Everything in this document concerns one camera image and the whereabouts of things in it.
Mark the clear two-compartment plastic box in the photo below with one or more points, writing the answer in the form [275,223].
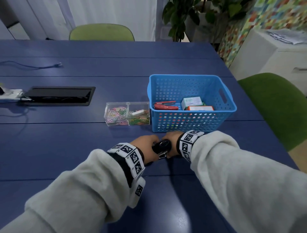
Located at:
[127,114]

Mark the marker-tag left wrist band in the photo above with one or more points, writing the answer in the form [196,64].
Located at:
[130,158]

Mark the colourful mosaic panel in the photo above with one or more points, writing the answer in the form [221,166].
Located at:
[259,21]

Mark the blue perforated plastic basket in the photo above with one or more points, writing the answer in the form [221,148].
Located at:
[191,103]

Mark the potted green plant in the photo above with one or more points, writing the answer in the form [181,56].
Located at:
[199,16]

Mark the pile of colourful paper clips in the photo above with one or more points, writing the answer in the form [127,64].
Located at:
[124,117]

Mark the person's left forearm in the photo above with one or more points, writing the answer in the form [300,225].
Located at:
[72,192]

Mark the white green small box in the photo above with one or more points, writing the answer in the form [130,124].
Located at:
[191,102]

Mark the white power adapter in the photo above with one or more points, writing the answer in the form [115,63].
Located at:
[9,94]

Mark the person's right forearm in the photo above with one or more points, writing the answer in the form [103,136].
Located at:
[242,184]

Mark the marker-tag wrist band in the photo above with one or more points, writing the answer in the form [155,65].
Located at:
[130,158]
[188,144]

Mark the white curtain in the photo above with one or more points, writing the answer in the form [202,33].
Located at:
[96,16]

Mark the red stapler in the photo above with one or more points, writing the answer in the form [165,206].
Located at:
[165,105]

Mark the person's right hand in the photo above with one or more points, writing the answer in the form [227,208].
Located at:
[173,141]

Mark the marker-tag right wrist band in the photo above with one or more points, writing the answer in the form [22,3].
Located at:
[188,144]

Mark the papers on cabinet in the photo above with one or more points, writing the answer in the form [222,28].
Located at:
[285,36]

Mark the white cabinet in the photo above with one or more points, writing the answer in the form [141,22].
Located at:
[268,57]

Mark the person's left hand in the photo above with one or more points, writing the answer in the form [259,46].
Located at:
[143,147]

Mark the light green chair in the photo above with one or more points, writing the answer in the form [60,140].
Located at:
[102,32]

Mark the black stapler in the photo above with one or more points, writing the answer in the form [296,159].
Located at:
[162,147]

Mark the orange white small box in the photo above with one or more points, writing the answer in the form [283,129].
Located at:
[200,108]

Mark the dark green chair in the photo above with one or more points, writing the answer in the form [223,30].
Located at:
[278,105]

